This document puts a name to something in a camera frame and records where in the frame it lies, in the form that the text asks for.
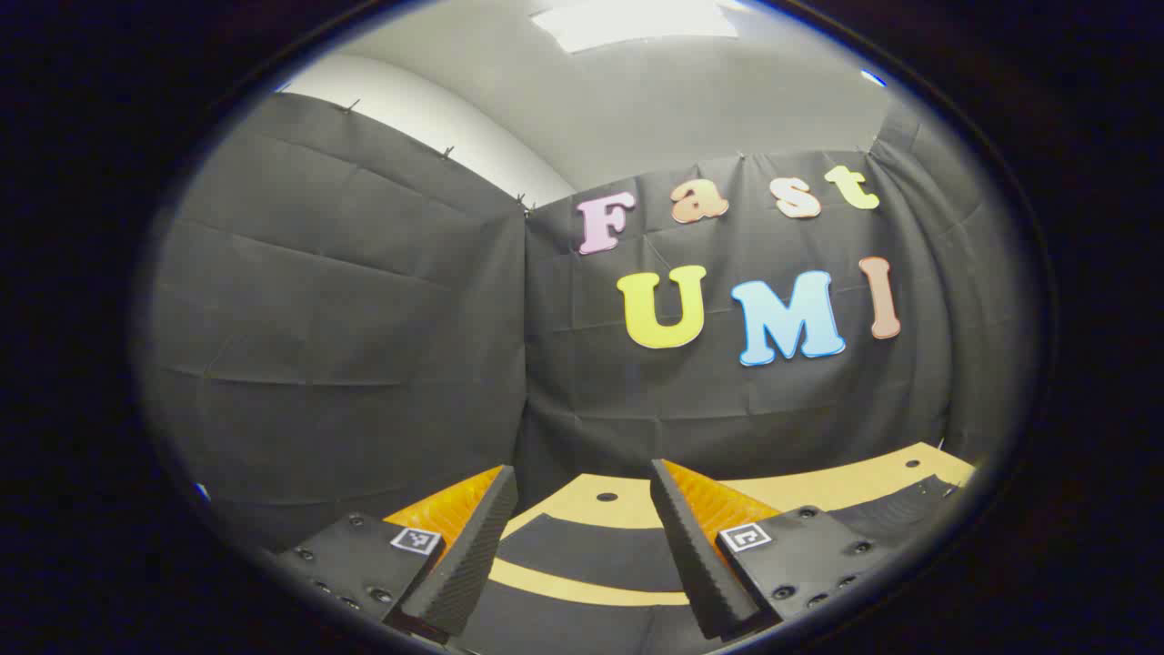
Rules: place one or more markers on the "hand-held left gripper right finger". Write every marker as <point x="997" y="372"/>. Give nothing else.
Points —
<point x="696" y="555"/>

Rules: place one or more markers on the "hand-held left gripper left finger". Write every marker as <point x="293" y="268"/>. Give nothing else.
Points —
<point x="473" y="555"/>

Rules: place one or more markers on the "dark grey jeans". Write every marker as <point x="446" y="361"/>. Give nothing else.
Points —
<point x="591" y="555"/>

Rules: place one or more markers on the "black backdrop cloth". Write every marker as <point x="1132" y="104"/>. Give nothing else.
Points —
<point x="364" y="318"/>

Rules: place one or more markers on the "white ceiling light panel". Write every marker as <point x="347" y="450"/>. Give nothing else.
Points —
<point x="637" y="23"/>

